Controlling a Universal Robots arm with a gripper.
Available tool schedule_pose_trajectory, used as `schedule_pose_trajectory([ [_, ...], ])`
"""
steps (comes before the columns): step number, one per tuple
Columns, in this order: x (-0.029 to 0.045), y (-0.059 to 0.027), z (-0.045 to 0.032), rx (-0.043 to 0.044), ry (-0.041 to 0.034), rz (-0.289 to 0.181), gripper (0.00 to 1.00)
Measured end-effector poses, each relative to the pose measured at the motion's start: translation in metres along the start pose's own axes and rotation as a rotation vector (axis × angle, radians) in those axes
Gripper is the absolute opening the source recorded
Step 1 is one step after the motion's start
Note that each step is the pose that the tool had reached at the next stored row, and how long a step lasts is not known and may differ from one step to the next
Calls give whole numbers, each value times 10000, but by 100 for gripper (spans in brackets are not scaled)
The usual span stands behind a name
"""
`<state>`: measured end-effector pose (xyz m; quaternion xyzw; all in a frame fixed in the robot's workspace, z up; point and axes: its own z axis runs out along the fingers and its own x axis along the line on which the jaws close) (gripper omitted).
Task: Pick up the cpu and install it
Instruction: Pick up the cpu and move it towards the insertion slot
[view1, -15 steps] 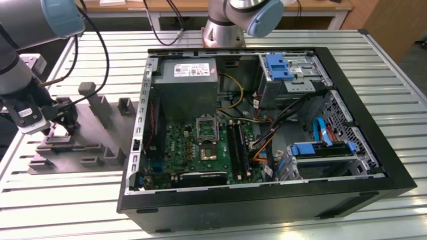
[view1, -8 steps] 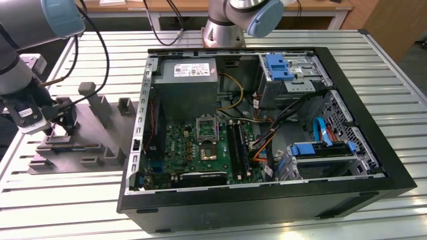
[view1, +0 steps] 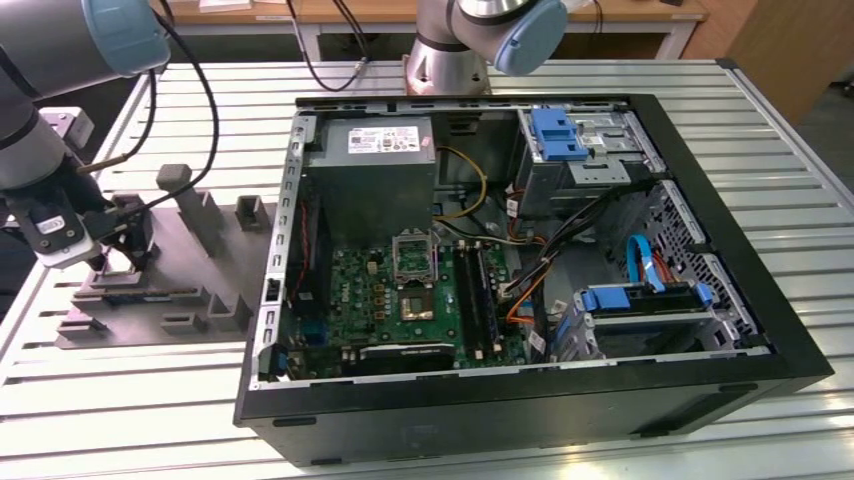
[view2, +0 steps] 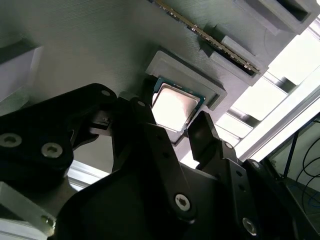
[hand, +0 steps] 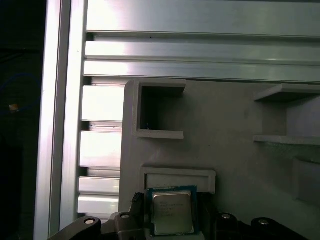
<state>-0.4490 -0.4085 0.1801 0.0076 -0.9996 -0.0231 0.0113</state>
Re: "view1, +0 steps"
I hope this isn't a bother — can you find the orange wire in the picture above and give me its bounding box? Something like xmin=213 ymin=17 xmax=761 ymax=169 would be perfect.
xmin=504 ymin=294 xmax=539 ymax=329

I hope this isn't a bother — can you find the CPU socket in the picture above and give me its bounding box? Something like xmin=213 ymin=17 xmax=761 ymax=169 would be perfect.
xmin=396 ymin=285 xmax=440 ymax=324

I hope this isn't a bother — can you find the silver drive cage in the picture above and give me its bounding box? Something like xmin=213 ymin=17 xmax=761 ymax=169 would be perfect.
xmin=513 ymin=104 xmax=667 ymax=217

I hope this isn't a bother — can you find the yellow wire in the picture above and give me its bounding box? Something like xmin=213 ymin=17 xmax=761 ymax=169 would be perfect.
xmin=432 ymin=144 xmax=489 ymax=220

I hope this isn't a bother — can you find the black RAM slot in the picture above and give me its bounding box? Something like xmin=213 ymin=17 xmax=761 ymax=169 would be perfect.
xmin=450 ymin=238 xmax=487 ymax=360

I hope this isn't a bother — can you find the black cable bundle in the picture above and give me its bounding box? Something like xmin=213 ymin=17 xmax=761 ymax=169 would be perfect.
xmin=503 ymin=182 xmax=659 ymax=296

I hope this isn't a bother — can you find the black graphics card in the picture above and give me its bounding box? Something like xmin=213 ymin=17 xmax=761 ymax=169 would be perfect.
xmin=340 ymin=341 xmax=460 ymax=377

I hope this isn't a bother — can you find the black PC case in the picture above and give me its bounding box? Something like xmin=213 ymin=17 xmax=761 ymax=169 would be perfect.
xmin=230 ymin=92 xmax=836 ymax=469

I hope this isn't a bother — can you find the wooden desk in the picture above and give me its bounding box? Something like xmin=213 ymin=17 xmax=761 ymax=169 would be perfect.
xmin=158 ymin=0 xmax=709 ymax=62

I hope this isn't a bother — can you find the blue plastic drive latch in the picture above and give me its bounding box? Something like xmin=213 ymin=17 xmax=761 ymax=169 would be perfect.
xmin=529 ymin=107 xmax=589 ymax=164

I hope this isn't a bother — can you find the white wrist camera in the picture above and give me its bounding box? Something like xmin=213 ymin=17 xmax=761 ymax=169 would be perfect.
xmin=17 ymin=203 xmax=100 ymax=270

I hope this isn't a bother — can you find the wooden cabinet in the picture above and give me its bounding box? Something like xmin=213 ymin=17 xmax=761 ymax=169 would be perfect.
xmin=683 ymin=0 xmax=854 ymax=126

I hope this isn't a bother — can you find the silver disk bay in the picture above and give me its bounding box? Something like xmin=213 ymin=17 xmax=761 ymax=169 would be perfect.
xmin=572 ymin=309 xmax=759 ymax=361

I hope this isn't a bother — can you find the blue wire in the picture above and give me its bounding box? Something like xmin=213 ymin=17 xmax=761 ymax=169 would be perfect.
xmin=624 ymin=233 xmax=668 ymax=295

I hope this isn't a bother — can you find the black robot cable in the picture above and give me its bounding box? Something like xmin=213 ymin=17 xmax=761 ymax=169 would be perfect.
xmin=98 ymin=9 xmax=221 ymax=221
xmin=285 ymin=0 xmax=372 ymax=94

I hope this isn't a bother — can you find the green RAM stick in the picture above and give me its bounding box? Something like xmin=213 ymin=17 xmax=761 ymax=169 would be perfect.
xmin=98 ymin=292 xmax=173 ymax=305

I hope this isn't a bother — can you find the grey parts rack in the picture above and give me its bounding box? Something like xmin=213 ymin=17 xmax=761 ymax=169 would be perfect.
xmin=52 ymin=163 xmax=278 ymax=350

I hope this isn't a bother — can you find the green motherboard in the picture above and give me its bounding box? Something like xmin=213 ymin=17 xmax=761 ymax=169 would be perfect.
xmin=276 ymin=234 xmax=535 ymax=381

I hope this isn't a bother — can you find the hard disk in blue carrier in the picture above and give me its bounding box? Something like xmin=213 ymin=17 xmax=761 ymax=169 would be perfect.
xmin=577 ymin=282 xmax=716 ymax=317

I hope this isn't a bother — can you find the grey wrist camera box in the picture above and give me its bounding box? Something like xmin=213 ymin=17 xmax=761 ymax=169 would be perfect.
xmin=38 ymin=107 xmax=96 ymax=151

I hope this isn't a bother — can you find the grey power supply unit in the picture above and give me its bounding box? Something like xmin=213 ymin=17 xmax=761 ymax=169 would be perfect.
xmin=304 ymin=117 xmax=440 ymax=242

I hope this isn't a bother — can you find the socket locking lever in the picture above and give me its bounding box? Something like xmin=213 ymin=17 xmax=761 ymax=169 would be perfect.
xmin=429 ymin=229 xmax=445 ymax=291

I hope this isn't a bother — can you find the white box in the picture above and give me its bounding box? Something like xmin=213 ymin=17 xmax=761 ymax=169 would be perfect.
xmin=197 ymin=0 xmax=256 ymax=14

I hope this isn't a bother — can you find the red wire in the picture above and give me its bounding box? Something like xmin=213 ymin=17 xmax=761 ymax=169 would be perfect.
xmin=284 ymin=199 xmax=316 ymax=307
xmin=504 ymin=219 xmax=535 ymax=246

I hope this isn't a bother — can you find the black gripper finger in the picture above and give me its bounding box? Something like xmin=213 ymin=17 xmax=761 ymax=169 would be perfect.
xmin=86 ymin=232 xmax=113 ymax=275
xmin=110 ymin=207 xmax=158 ymax=274

